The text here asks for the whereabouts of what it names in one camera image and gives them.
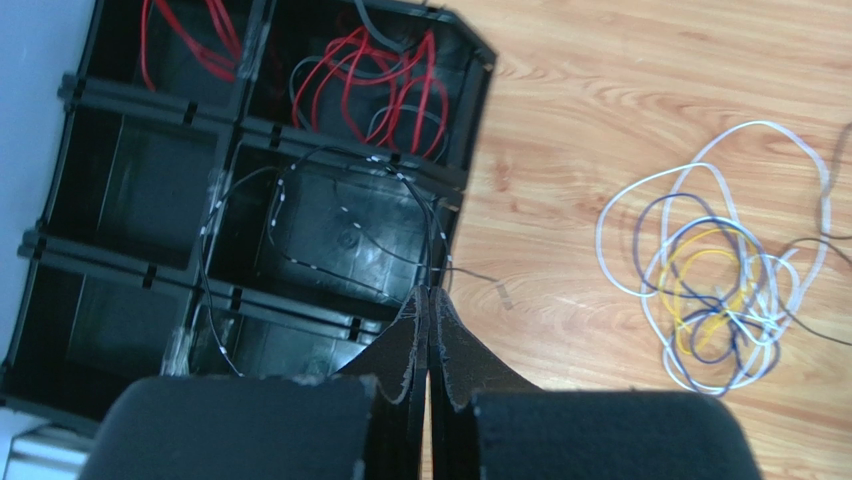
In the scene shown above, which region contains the blue wire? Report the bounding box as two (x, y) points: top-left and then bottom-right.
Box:
(630, 192), (781, 391)

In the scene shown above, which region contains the black white striped wire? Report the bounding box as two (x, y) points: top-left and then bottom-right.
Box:
(198, 144), (514, 378)

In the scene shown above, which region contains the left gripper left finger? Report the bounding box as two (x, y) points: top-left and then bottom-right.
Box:
(81, 286), (428, 479)

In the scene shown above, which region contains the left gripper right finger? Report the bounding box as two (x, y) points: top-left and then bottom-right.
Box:
(429, 288), (760, 479)

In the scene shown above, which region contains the grey wire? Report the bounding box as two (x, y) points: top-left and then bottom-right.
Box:
(289, 0), (451, 161)

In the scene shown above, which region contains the yellow wire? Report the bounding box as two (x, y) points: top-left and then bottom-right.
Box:
(657, 228), (760, 355)

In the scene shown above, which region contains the black compartment organizer tray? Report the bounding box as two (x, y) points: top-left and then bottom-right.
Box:
(1, 1), (497, 431)

